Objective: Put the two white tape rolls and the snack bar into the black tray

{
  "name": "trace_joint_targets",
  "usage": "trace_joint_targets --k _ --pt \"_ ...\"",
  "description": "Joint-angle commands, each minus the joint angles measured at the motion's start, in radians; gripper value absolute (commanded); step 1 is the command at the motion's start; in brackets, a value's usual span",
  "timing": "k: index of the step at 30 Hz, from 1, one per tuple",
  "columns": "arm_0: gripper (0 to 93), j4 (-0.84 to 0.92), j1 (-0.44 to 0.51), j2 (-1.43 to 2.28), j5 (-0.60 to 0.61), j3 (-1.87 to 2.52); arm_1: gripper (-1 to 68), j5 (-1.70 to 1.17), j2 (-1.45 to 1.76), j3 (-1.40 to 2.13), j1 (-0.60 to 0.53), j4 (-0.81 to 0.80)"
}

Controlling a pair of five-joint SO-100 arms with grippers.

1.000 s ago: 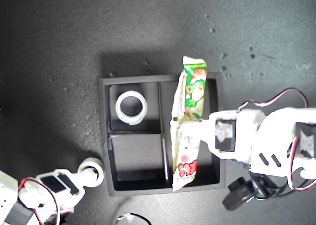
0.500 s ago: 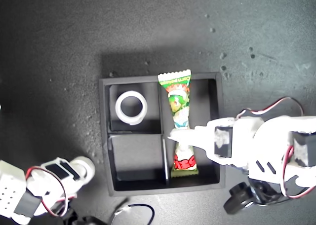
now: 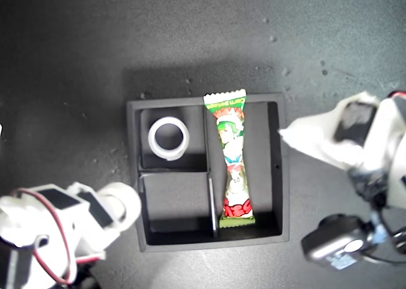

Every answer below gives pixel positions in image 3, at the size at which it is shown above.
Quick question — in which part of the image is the white tape roll green core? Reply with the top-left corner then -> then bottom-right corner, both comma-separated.
101,181 -> 142,233

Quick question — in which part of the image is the large white tape roll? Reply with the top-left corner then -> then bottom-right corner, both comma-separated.
147,116 -> 191,162

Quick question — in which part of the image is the printed snack bar wrapper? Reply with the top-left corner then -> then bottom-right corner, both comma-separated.
202,88 -> 256,229

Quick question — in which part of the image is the black compartment tray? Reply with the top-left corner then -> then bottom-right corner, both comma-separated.
126,92 -> 290,252

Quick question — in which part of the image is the red arm wire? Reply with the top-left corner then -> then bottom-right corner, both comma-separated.
11,188 -> 73,286

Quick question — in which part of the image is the camera black cable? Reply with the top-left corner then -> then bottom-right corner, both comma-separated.
361,231 -> 406,266

